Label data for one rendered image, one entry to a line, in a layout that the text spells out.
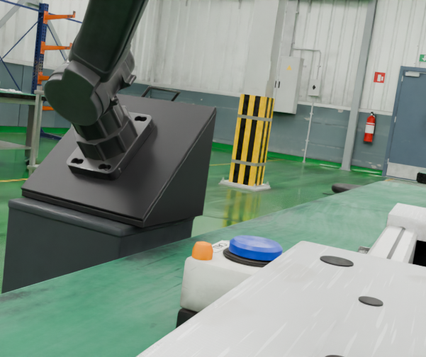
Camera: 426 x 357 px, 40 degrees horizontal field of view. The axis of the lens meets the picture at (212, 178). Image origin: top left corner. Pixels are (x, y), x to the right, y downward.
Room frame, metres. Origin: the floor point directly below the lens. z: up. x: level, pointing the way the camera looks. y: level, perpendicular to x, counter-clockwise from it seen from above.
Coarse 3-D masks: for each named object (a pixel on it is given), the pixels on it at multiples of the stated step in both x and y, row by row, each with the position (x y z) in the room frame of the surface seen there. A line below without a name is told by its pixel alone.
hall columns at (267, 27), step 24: (264, 0) 6.93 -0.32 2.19; (264, 24) 6.91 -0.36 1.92; (264, 48) 6.89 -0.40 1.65; (264, 72) 6.87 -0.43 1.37; (240, 96) 6.97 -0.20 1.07; (264, 96) 6.86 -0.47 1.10; (240, 120) 6.94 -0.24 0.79; (264, 120) 6.90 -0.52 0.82; (240, 144) 6.93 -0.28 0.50; (264, 144) 7.00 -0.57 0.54; (240, 168) 6.91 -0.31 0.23; (264, 168) 7.10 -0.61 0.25
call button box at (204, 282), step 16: (224, 256) 0.42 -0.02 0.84; (240, 256) 0.41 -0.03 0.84; (192, 272) 0.40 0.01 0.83; (208, 272) 0.40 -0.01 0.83; (224, 272) 0.39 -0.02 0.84; (240, 272) 0.39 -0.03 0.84; (192, 288) 0.40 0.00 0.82; (208, 288) 0.40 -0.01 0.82; (224, 288) 0.39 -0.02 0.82; (192, 304) 0.40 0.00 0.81; (208, 304) 0.40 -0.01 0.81
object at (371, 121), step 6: (420, 54) 11.04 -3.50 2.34; (420, 60) 11.03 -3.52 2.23; (378, 72) 11.38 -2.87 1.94; (378, 78) 11.37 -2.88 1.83; (384, 78) 11.32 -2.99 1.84; (372, 114) 11.23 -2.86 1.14; (372, 120) 11.20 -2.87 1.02; (366, 126) 11.25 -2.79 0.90; (372, 126) 11.21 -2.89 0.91; (366, 132) 11.23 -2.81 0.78; (372, 132) 11.22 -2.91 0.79; (366, 138) 11.21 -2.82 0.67
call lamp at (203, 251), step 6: (198, 246) 0.40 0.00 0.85; (204, 246) 0.40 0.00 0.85; (210, 246) 0.41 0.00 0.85; (192, 252) 0.41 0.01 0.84; (198, 252) 0.40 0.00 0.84; (204, 252) 0.40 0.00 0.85; (210, 252) 0.40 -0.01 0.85; (198, 258) 0.40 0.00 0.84; (204, 258) 0.40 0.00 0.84; (210, 258) 0.40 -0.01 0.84
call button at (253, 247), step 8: (232, 240) 0.42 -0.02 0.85; (240, 240) 0.42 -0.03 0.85; (248, 240) 0.42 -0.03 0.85; (256, 240) 0.43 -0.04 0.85; (264, 240) 0.43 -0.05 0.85; (272, 240) 0.44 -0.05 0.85; (232, 248) 0.42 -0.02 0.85; (240, 248) 0.41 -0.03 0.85; (248, 248) 0.41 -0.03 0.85; (256, 248) 0.41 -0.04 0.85; (264, 248) 0.41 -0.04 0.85; (272, 248) 0.41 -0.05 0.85; (280, 248) 0.42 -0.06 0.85; (248, 256) 0.41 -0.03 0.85; (256, 256) 0.41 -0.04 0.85; (264, 256) 0.41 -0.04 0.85; (272, 256) 0.41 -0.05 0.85
